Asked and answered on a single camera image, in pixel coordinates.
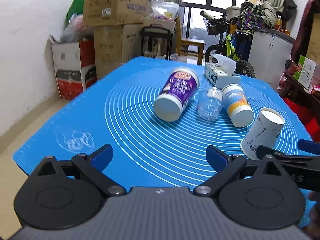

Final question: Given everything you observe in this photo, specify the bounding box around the clear plastic ring holder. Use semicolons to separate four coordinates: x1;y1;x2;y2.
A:
53;125;95;152

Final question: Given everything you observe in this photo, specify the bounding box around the dark wooden side table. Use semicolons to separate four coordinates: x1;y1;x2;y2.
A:
282;72;320;110

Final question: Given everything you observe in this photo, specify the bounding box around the black metal rack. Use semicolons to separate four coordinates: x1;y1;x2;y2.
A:
139;24;175;60

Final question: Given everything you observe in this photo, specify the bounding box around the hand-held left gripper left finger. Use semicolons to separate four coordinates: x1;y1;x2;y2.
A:
30;144;126;198

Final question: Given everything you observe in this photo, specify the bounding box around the tall brown cardboard box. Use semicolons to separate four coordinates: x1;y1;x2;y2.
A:
94;24;144;80

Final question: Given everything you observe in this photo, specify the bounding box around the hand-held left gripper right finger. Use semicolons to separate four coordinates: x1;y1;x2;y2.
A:
194;145;288;196

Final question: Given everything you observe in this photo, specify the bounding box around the person's right hand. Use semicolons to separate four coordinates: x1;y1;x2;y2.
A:
299;191;320;238

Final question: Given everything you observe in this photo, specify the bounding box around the dark red coat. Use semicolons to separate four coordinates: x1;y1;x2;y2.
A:
291;0;320;63

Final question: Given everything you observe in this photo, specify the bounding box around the black window frame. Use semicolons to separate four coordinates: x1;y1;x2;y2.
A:
180;0;247;55

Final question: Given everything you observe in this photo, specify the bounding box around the white paper cup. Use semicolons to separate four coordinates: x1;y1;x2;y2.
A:
240;107;285;161

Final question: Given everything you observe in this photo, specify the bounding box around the green bicycle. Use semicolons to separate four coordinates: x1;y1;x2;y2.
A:
200;10;256;78

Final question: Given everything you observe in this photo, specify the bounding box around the white cup with blue-yellow print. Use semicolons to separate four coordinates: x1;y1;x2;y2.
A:
221;84;254;127

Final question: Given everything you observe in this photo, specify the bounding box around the purple labelled cup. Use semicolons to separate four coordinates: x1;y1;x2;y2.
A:
153;67;200;122

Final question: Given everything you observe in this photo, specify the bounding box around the blue silicone mat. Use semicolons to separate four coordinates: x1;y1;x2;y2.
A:
12;56;313;198

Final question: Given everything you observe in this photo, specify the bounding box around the white chest freezer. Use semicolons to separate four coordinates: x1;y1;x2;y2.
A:
247;27;297;87

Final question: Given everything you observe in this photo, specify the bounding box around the clear bag of packets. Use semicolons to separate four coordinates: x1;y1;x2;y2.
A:
147;0;180;22

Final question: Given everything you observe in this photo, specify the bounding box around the floral patterned bag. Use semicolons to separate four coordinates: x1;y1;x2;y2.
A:
240;1;265;34

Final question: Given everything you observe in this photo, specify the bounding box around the wooden stool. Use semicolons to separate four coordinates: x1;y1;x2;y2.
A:
180;38;206;65

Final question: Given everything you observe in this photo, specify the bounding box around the translucent plastic bag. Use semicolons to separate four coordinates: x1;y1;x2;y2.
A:
60;14;95;43

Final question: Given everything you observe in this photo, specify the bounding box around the red and white cardboard box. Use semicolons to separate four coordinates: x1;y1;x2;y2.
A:
51;39;97;101

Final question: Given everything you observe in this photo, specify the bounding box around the green and white box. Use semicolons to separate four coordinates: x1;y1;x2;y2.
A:
294;55;320;89

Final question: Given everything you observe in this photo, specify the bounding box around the green bag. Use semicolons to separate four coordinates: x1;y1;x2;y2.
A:
65;0;85;28

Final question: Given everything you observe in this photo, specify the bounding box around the white tissue box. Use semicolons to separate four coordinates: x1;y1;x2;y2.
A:
203;54;242;89

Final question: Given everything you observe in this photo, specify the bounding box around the large brown cardboard box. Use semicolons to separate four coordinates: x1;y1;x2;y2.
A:
83;0;153;27

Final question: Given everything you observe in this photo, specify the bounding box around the grey-green jacket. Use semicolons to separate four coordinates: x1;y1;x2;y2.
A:
260;1;278;29

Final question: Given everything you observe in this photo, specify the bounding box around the red plastic bag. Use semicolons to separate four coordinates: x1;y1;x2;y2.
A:
282;97;320;135

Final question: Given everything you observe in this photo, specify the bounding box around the clear plastic cup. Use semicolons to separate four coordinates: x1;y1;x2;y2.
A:
196;87;224;121

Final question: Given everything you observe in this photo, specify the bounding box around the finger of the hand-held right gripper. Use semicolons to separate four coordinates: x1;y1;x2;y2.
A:
297;139;320;156
257;145;304;161

